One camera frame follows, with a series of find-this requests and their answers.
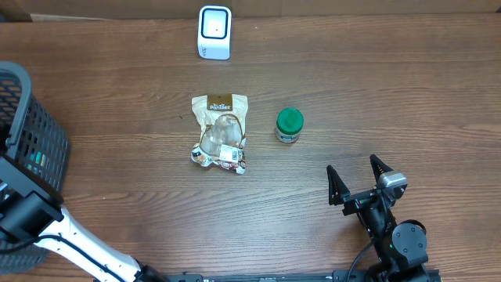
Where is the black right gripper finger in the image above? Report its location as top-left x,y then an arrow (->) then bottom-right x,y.
369,154 -> 392,181
326,165 -> 351,205

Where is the green lid jar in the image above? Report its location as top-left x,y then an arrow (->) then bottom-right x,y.
276,108 -> 304,143

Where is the beige snack pouch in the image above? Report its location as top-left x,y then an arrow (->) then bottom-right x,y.
191,94 -> 248,175

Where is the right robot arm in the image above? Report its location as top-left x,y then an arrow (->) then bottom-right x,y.
326,154 -> 441,282

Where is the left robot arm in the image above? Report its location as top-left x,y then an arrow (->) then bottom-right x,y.
1,154 -> 166,282

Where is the white barcode scanner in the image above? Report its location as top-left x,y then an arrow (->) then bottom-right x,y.
197,5 -> 232,60

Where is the dark grey plastic basket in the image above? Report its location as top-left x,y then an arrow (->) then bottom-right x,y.
1,61 -> 70,275

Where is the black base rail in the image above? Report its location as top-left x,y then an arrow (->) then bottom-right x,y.
93,269 -> 443,282

